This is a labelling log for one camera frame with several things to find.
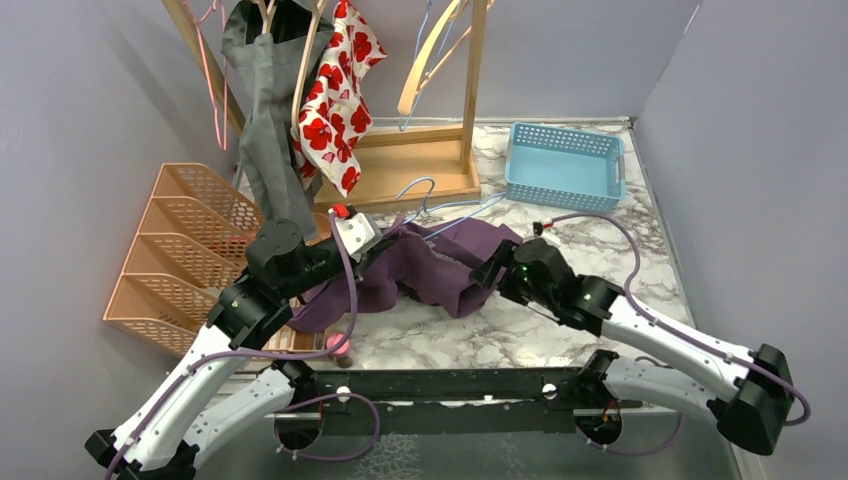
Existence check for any purple cloth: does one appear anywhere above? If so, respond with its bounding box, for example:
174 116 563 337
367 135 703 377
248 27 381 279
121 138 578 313
288 217 526 335

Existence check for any blue wire hanger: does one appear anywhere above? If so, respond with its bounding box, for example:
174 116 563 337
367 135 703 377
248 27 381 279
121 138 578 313
397 1 467 132
394 176 506 234

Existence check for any red poppy print cloth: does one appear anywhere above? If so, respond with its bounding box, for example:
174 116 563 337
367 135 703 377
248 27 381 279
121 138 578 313
294 1 387 197

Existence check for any grey skirt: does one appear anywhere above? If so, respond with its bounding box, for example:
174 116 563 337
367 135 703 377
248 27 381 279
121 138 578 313
222 1 320 240

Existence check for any wooden hanger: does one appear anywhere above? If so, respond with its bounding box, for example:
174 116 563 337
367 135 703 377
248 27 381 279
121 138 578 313
290 0 329 141
252 0 277 34
397 1 495 121

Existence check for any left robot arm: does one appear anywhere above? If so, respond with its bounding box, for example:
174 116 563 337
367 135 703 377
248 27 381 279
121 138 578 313
85 213 395 479

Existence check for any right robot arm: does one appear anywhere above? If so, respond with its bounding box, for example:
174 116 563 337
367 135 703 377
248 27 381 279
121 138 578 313
470 238 797 456

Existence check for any pink capped bottle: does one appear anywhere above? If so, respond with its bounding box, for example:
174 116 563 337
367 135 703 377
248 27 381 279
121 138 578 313
325 333 354 369

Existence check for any wooden clothes rack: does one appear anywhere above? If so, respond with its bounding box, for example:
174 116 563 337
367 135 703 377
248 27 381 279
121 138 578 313
164 1 481 213

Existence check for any peach compartment tray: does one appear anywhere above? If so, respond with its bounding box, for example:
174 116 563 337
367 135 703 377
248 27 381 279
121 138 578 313
263 212 331 353

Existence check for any blue plastic basket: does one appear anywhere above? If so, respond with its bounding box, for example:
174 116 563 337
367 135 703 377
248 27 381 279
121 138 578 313
504 122 627 213

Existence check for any peach plastic file organizer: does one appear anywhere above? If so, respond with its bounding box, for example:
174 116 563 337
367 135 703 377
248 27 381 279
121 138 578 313
103 163 264 358

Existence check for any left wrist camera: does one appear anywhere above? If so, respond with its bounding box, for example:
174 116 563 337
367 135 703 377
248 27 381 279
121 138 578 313
328 204 383 262

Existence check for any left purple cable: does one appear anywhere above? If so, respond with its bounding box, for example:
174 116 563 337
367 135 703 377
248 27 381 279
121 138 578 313
102 210 382 480

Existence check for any purple cable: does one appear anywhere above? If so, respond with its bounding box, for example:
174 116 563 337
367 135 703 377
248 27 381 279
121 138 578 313
546 211 812 458
102 210 382 480

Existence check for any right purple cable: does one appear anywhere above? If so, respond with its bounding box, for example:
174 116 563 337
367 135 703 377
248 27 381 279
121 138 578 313
546 211 812 458

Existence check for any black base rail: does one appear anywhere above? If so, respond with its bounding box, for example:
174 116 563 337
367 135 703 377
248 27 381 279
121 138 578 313
273 367 638 445

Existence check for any pink wire hanger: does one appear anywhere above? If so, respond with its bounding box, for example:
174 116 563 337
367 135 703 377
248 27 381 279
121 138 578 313
181 0 230 151

